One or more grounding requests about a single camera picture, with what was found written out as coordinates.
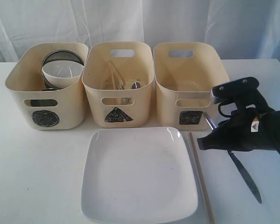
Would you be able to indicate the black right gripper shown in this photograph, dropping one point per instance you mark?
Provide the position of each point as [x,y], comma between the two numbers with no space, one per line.
[242,132]

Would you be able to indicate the steel knife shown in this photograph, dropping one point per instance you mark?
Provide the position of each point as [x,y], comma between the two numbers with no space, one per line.
[244,173]

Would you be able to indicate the steel spoon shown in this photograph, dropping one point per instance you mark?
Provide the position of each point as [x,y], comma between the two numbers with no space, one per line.
[128,101]

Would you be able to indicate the small steel fork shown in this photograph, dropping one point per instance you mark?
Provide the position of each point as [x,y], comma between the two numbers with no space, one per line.
[119,80]

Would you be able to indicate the small white bowl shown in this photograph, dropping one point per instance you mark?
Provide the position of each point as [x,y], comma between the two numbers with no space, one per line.
[62,73]

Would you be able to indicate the stainless steel bowl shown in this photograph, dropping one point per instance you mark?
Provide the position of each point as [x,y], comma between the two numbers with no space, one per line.
[60,55]

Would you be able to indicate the steel mug with wire handle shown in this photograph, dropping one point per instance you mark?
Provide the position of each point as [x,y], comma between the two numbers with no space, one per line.
[43,102]

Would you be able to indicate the wooden chopstick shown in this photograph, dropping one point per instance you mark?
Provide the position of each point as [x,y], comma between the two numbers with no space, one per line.
[201,180]
[115,86]

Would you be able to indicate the black covered right robot arm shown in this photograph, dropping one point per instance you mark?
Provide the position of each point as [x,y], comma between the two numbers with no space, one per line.
[270,123]

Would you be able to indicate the cream bin with square mark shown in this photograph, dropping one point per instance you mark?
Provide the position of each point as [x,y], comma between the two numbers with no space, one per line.
[185,72]

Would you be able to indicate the white square plate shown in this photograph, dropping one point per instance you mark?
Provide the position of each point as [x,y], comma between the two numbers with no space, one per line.
[138,176]

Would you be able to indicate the white curtain backdrop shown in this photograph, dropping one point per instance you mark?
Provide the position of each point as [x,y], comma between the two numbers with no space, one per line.
[237,29]

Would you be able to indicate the cream bin with triangle mark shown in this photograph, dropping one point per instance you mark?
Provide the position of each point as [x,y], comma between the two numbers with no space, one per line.
[134,61]

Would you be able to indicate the cream bin with circle mark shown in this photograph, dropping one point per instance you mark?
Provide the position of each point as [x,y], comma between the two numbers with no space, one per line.
[25,83]

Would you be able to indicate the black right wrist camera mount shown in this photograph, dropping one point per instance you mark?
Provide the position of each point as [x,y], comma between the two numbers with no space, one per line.
[242,92]

